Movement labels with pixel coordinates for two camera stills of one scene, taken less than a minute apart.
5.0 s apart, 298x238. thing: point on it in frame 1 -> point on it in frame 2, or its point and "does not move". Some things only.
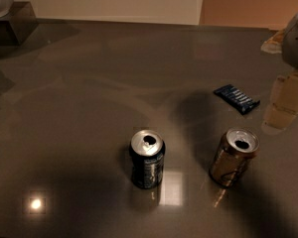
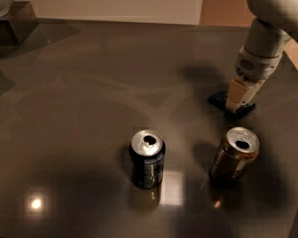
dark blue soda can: [147, 150] does not move
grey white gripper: [296, 43] -> [256, 65]
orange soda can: [232, 155] does not move
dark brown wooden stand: [15, 29] does not move
